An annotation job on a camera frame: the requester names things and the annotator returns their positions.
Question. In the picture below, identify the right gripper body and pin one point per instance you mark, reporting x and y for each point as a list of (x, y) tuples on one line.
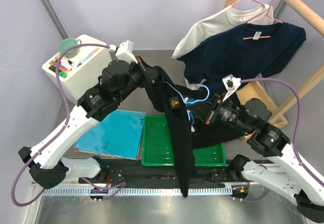
[(218, 100)]

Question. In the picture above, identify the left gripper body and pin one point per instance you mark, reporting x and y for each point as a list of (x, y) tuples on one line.
[(142, 66)]

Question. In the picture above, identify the light blue wire hanger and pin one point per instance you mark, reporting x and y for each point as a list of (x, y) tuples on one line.
[(191, 101)]

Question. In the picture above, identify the black flower print t-shirt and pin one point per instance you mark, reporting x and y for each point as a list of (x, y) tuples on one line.
[(185, 135)]

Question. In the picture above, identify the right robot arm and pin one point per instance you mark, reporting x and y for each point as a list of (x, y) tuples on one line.
[(300, 187)]

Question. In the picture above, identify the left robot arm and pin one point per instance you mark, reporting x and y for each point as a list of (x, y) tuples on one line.
[(47, 165)]

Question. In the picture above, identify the navy blue t-shirt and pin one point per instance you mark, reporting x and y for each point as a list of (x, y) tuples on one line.
[(244, 51)]

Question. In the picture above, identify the white t-shirt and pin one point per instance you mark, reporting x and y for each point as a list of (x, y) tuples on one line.
[(220, 22)]

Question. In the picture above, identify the pink hanger of navy shirt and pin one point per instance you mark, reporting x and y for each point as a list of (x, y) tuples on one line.
[(268, 16)]

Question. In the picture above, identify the wooden clothes rack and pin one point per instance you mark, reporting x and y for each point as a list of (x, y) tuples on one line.
[(316, 22)]

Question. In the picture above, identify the green plastic tray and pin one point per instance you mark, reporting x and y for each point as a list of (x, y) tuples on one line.
[(157, 150)]

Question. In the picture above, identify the white square bin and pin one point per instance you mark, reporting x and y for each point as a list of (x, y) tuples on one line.
[(83, 75)]

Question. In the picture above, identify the orange tipped white pen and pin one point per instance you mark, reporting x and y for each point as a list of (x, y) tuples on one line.
[(90, 55)]

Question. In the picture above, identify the blue folder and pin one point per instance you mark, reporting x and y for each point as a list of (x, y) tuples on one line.
[(118, 135)]

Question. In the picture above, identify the green capped marker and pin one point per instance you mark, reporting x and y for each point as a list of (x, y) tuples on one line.
[(62, 74)]

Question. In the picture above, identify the red marker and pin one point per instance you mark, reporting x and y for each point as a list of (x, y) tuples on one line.
[(66, 64)]

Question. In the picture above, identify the green ceramic cup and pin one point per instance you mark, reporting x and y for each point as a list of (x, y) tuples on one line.
[(66, 44)]

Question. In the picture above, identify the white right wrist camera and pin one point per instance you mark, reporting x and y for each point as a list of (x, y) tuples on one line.
[(231, 84)]

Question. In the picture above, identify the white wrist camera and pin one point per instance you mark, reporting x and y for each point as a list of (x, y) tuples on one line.
[(124, 51), (231, 84)]

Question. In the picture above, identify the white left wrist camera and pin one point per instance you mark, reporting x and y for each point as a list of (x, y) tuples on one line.
[(124, 51)]

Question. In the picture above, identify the white slotted cable duct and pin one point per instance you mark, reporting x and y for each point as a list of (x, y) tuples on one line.
[(127, 192)]

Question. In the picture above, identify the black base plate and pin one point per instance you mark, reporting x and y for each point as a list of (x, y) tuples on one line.
[(138, 176)]

